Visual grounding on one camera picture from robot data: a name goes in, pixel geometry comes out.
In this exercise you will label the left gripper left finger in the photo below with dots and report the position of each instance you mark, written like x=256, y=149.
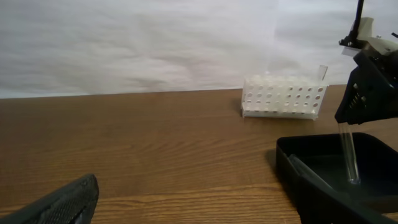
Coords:
x=68, y=202

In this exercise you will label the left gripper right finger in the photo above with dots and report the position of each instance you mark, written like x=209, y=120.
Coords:
x=326, y=208

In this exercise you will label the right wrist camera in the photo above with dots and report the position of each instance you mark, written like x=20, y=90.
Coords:
x=377, y=42

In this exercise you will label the black tray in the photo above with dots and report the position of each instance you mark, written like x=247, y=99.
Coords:
x=382, y=168

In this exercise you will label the white test tube rack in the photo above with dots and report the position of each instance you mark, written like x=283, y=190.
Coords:
x=280, y=99

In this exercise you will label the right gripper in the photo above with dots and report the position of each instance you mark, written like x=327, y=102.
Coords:
x=379, y=67

